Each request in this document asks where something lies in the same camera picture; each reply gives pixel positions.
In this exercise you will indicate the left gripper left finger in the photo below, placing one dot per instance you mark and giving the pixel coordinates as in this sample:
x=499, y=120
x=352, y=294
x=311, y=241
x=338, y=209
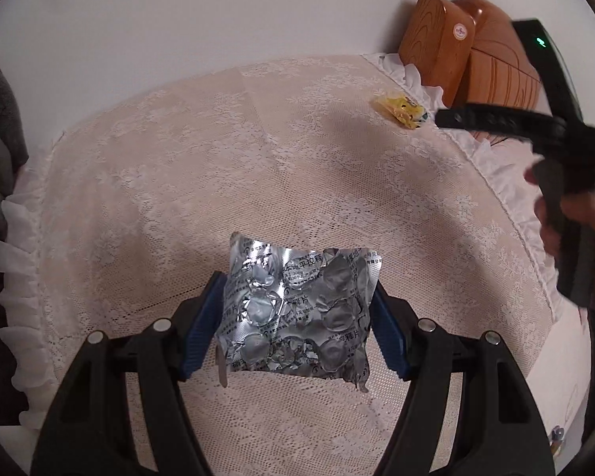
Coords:
x=87, y=430

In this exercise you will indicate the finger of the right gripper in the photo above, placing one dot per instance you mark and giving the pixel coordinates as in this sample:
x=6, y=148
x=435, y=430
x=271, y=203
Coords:
x=506, y=121

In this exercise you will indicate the silver foil blister pack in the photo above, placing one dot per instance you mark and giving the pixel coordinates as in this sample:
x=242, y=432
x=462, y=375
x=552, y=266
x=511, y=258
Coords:
x=295, y=312

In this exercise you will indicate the right hand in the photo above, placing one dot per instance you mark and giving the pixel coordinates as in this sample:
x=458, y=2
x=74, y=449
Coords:
x=568, y=231

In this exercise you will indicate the wooden headboard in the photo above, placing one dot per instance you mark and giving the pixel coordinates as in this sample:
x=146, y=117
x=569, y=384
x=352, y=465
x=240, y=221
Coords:
x=469, y=49

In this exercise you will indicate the yellow candy wrapper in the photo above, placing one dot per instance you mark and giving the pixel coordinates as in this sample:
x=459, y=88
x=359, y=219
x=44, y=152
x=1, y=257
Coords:
x=404, y=110

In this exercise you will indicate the lace nightstand cover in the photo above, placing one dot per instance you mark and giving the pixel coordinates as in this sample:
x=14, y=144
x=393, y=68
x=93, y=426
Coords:
x=131, y=212

